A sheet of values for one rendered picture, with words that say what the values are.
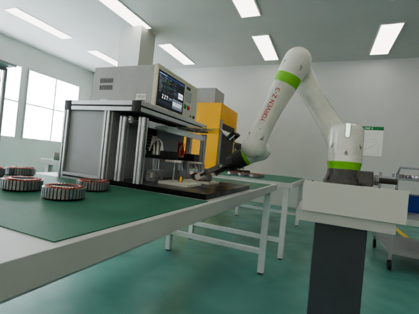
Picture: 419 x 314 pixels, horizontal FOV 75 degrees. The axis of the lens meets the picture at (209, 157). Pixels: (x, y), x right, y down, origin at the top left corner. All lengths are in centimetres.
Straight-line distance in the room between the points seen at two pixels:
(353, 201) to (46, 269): 92
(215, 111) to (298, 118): 227
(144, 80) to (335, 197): 96
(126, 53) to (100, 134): 456
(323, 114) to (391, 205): 52
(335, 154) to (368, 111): 545
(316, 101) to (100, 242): 114
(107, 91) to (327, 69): 581
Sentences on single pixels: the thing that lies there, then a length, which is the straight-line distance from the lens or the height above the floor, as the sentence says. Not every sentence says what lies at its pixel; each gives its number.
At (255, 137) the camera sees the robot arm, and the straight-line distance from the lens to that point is 124.
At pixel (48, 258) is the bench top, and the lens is 48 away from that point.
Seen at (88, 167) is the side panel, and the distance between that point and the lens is 135.
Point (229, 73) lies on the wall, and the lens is 724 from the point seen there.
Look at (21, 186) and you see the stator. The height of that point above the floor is 77.
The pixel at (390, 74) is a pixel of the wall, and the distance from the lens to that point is 686.
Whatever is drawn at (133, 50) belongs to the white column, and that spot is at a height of 282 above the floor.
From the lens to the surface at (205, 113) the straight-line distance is 514.
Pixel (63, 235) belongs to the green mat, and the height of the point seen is 75.
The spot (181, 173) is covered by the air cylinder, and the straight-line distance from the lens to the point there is 154.
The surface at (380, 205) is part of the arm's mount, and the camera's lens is 109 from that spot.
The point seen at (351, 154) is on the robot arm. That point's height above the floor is 97.
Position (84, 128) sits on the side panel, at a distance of 139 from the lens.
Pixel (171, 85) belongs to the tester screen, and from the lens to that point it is 144.
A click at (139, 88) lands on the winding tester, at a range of 138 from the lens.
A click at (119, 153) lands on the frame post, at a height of 89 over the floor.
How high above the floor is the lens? 90
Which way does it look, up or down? 1 degrees up
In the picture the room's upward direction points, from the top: 6 degrees clockwise
